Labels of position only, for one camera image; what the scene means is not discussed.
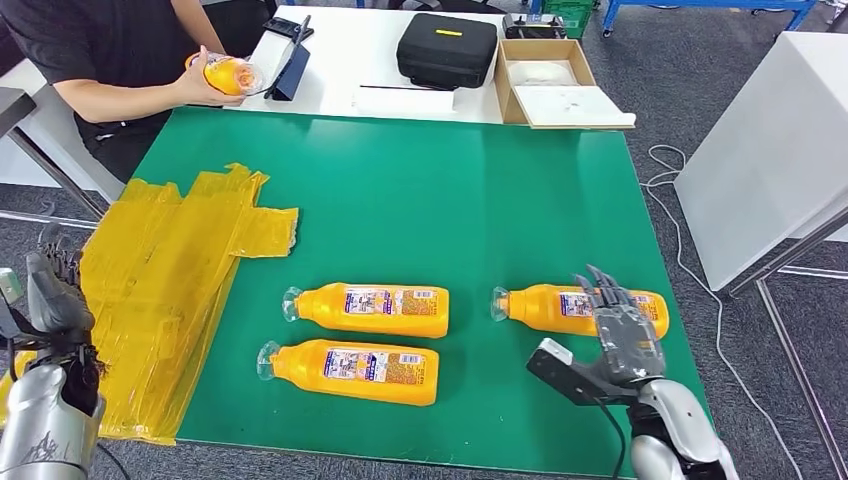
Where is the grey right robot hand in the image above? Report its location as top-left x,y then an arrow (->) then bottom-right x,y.
572,264 -> 667,390

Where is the person's right hand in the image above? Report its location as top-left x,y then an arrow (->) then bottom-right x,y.
173,44 -> 248,109

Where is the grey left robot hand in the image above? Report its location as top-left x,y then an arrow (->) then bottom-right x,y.
25,228 -> 97,346

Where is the orange bottle with clear cap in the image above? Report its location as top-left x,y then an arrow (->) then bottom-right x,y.
185,51 -> 264,97
256,339 -> 440,407
281,282 -> 450,340
491,283 -> 670,340

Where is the tablet with dark blue cover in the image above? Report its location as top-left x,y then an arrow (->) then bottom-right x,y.
263,16 -> 313,103

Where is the black phone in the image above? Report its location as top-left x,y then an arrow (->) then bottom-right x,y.
262,17 -> 315,42

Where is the yellow plastic sheet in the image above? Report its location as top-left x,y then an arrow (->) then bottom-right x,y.
0,163 -> 299,446

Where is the person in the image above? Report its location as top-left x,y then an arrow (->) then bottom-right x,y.
0,0 -> 266,183

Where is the white desk with metal leg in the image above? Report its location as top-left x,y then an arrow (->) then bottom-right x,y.
0,59 -> 124,223

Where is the white paper sheet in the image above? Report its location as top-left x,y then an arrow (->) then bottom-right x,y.
352,87 -> 457,117

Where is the white side table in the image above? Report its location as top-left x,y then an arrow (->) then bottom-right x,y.
674,31 -> 848,480

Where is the white flat board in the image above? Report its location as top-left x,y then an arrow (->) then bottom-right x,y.
513,84 -> 637,129

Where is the black zip carrying case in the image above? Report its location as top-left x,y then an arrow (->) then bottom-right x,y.
396,13 -> 499,92

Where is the black chair base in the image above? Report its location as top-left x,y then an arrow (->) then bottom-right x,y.
387,0 -> 508,15

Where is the white bag in box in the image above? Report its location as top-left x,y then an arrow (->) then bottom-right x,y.
506,60 -> 579,87

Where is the brown cardboard box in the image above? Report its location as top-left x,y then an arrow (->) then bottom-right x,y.
494,38 -> 637,131

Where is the black remote controller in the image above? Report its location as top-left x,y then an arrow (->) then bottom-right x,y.
502,13 -> 568,40

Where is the green plastic crate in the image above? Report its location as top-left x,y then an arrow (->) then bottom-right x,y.
541,0 -> 594,39

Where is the black left camera bracket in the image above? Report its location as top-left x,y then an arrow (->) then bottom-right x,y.
0,301 -> 41,346

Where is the black camera bracket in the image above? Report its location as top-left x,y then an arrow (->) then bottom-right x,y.
526,347 -> 641,407
0,301 -> 41,346

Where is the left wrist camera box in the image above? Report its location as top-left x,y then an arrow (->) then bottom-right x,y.
0,266 -> 24,307

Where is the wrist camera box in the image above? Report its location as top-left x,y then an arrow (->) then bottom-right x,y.
535,337 -> 574,367
0,266 -> 24,307

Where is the black right camera bracket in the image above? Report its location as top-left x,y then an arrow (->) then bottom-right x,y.
526,347 -> 641,407

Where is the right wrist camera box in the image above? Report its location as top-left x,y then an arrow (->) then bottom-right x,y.
535,337 -> 574,367

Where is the white floor cable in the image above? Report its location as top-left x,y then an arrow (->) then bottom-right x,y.
639,144 -> 803,480

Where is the blue metal rack frame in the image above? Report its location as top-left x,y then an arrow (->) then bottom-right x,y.
601,0 -> 816,38

